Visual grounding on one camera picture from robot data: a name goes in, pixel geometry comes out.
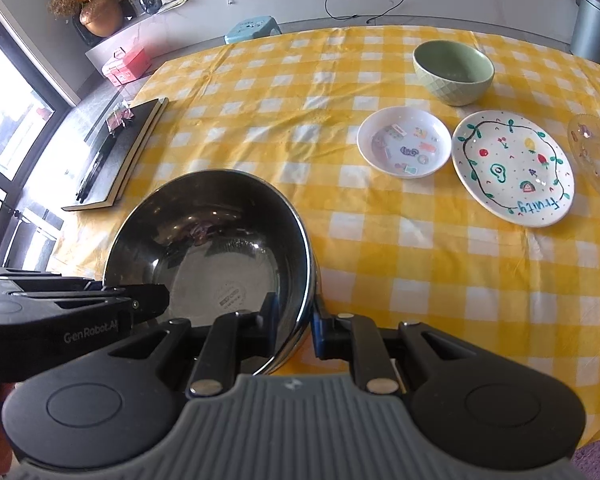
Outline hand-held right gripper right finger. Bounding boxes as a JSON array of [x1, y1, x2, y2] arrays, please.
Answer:
[[311, 296, 464, 396]]

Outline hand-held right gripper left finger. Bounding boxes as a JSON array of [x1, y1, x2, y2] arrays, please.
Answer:
[[110, 290, 282, 397]]

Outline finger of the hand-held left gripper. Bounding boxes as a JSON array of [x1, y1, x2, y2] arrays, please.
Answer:
[[100, 283, 171, 320]]

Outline black bowl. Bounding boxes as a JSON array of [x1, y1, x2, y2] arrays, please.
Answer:
[[102, 170, 322, 377]]

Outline small white sticker plate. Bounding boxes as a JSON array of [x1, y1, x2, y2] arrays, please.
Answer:
[[356, 106, 453, 179]]

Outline large white fruit-drawing plate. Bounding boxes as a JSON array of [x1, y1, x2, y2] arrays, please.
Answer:
[[451, 109, 576, 229]]

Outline green ceramic bowl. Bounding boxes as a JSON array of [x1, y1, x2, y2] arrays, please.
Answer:
[[412, 40, 496, 107]]

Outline clear glass plate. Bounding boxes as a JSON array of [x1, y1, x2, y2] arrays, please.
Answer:
[[567, 113, 600, 210]]

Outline black pen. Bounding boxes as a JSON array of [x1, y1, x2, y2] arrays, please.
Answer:
[[77, 135, 115, 204]]

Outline black notebook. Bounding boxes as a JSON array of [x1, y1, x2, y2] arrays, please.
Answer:
[[61, 97, 170, 212]]

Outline pink plastic packet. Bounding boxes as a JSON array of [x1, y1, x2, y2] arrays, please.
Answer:
[[105, 102, 135, 136]]

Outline yellow checkered tablecloth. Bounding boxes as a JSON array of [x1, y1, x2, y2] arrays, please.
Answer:
[[54, 24, 600, 461]]

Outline pink storage box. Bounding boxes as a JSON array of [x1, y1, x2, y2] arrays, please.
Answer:
[[102, 45, 154, 87]]

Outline gold round vase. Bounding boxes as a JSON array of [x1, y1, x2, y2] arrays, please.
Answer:
[[78, 0, 125, 39]]

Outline light blue plastic stool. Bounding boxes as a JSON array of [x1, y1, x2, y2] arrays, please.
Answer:
[[223, 15, 281, 45]]

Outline dried flower bunch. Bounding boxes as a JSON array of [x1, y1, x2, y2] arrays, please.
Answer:
[[47, 0, 89, 19]]

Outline white marble TV cabinet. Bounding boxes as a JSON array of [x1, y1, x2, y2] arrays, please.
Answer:
[[84, 0, 582, 69]]

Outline grey trash bin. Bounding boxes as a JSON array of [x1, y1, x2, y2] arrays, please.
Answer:
[[569, 0, 600, 66]]

